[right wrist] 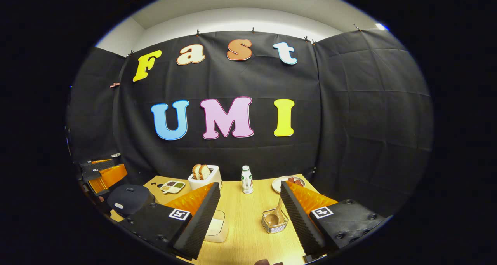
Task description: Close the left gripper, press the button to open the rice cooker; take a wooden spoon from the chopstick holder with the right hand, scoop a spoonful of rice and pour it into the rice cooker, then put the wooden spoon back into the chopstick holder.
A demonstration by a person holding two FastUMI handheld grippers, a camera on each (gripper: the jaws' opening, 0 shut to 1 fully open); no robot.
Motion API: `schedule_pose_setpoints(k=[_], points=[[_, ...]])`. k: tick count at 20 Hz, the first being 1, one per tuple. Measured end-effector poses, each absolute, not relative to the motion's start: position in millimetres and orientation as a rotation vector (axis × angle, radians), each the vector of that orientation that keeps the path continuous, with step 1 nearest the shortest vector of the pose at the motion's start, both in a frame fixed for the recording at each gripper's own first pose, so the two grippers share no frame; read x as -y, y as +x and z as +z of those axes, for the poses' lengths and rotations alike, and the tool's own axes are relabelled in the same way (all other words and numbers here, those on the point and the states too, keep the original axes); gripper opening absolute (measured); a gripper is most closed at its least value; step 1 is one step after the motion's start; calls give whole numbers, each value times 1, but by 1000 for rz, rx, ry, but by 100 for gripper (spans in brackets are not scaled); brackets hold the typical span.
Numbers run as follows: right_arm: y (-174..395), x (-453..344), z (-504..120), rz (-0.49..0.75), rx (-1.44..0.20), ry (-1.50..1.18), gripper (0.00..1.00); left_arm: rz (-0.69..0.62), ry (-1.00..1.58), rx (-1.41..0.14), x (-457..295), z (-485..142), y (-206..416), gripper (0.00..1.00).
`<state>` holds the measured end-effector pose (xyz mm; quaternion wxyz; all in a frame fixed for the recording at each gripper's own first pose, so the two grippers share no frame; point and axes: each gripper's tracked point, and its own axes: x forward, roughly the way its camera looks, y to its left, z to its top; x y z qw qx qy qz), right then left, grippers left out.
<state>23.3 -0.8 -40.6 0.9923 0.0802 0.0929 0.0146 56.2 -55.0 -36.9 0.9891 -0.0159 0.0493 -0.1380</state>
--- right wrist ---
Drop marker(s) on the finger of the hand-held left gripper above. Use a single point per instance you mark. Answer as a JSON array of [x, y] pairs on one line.
[[97, 165], [108, 177]]

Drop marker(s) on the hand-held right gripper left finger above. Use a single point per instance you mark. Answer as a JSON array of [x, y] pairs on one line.
[[198, 226]]

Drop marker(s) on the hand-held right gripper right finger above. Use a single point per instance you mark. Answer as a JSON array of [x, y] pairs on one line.
[[299, 222]]

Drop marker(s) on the clear rice container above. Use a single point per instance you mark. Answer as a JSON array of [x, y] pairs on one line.
[[217, 228]]

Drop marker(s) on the wooden spoon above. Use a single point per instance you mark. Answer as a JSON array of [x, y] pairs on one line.
[[277, 212]]

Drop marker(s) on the black rice cooker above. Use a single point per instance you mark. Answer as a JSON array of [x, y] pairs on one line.
[[130, 199]]

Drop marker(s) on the white plate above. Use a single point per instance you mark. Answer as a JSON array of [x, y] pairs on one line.
[[277, 184]]

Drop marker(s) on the divided condiment dish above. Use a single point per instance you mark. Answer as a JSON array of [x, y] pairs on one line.
[[172, 187]]

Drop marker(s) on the white toaster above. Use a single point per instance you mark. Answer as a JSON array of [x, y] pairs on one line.
[[215, 177]]

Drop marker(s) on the bread slice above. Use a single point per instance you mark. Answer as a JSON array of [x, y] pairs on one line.
[[196, 171], [204, 172]]

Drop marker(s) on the white milk bottle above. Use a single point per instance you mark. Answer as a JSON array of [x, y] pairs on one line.
[[247, 180]]

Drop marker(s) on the small ceiling light panel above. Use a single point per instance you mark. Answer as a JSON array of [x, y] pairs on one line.
[[381, 27]]

